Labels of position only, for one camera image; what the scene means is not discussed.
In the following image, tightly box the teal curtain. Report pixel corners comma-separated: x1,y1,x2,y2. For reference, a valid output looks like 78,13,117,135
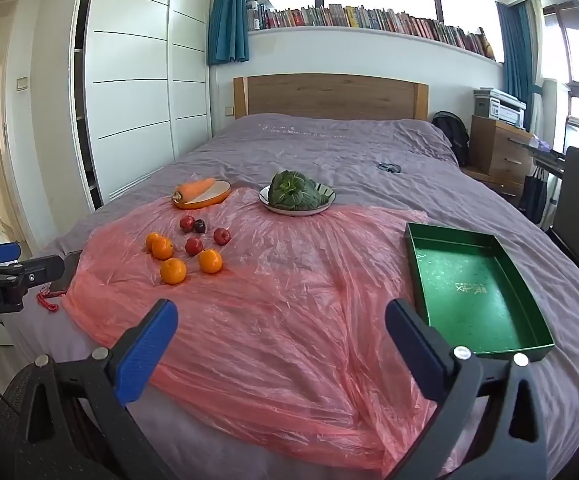
207,0,250,66
497,0,543,133

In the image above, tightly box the mandarin orange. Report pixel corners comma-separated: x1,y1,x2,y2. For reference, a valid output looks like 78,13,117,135
150,236,174,261
145,232,162,252
160,258,188,285
198,248,224,274

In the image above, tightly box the right teal curtain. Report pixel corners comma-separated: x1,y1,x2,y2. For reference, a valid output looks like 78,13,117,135
497,0,543,133

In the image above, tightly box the purple bed cover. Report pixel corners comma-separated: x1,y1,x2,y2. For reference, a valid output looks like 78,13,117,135
2,114,579,479

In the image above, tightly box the white sliding wardrobe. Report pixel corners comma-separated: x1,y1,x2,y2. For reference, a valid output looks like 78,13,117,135
74,0,212,207

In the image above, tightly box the green rectangular tray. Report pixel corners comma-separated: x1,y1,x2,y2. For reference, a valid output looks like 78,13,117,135
404,222,555,362

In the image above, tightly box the dark plum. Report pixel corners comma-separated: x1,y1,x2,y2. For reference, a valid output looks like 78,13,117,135
193,219,206,234

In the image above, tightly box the left teal curtain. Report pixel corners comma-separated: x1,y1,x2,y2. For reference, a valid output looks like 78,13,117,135
207,0,250,66

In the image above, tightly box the dark flat phone on bed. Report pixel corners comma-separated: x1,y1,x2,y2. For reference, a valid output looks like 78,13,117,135
49,250,81,294

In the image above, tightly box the red apple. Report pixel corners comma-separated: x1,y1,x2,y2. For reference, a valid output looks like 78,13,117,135
179,214,195,233
184,236,204,257
212,228,232,246

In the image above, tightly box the glass desk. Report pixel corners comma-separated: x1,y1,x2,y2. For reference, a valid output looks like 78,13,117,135
509,138,565,179

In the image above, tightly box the red coiled cord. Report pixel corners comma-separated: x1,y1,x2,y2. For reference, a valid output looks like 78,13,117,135
36,286,62,313

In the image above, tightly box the dark small object on bed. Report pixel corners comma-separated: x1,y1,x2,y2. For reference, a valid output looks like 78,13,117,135
376,162,402,174

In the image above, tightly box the green leafy bok choy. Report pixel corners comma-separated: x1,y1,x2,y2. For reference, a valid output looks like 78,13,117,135
271,170,315,202

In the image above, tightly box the wooden headboard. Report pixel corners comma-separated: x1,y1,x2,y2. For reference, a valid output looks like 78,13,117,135
232,74,429,120

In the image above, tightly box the row of books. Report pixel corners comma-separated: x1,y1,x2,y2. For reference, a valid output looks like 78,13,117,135
246,0,504,63

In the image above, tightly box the black backpack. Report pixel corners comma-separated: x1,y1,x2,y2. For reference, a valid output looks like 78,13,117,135
431,110,469,167

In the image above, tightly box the navy tote bag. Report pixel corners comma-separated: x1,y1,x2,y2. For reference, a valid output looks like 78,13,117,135
518,168,547,224

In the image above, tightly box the pink plastic sheet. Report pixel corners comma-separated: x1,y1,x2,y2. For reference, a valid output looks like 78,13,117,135
63,188,434,474

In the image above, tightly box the white patterned plate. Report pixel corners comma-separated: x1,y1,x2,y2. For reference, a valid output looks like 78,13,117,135
258,183,336,217

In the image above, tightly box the orange oval dish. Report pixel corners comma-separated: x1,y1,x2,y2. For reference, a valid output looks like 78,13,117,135
171,180,231,209

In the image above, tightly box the carrot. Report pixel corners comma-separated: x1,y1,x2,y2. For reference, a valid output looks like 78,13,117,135
172,178,216,204

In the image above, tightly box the white printer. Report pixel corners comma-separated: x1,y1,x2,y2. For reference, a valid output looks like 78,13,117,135
474,88,526,129

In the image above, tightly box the wooden drawer cabinet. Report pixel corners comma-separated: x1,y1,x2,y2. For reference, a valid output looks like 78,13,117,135
462,115,533,206

